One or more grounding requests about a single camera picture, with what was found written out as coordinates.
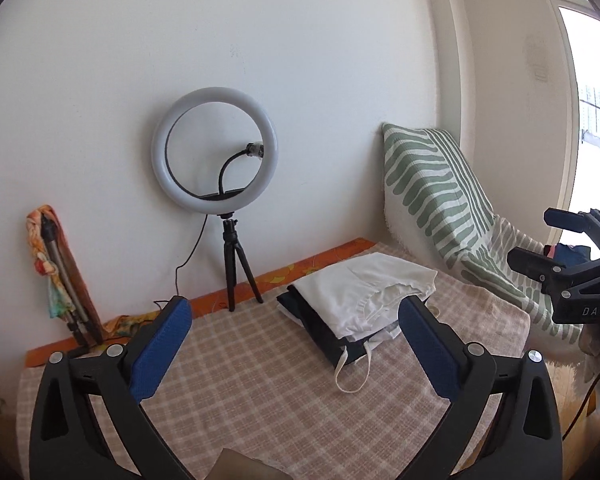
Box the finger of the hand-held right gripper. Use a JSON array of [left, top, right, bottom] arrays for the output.
[[506, 246, 588, 296], [544, 207, 600, 259]]

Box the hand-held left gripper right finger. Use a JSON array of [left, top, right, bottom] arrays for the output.
[[397, 296, 565, 480]]

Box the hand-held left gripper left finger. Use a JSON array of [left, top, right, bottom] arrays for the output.
[[28, 296, 193, 480]]

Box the green patterned cushion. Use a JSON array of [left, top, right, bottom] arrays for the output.
[[460, 215, 586, 346]]

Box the beige checkered blanket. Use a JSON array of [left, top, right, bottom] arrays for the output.
[[17, 242, 531, 480]]

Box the dark folded garment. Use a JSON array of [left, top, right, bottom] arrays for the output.
[[276, 285, 381, 368]]

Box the black mini tripod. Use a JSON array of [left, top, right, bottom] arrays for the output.
[[221, 214, 264, 312]]

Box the colourful patterned scarf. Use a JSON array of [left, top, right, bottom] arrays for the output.
[[26, 205, 153, 343]]

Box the green striped cushion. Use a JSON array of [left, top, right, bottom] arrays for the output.
[[381, 122, 496, 271]]

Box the folded grey tripod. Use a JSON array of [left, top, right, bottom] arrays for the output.
[[40, 220, 103, 348]]

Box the orange floral bed sheet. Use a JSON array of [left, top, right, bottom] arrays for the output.
[[25, 237, 378, 370]]

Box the brown cardboard piece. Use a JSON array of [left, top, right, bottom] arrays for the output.
[[220, 449, 291, 480]]

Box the window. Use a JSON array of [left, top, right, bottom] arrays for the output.
[[540, 0, 600, 241]]

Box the black power cable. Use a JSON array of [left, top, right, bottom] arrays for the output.
[[153, 212, 210, 311]]

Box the white ring light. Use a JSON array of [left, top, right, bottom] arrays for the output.
[[151, 87, 279, 216]]

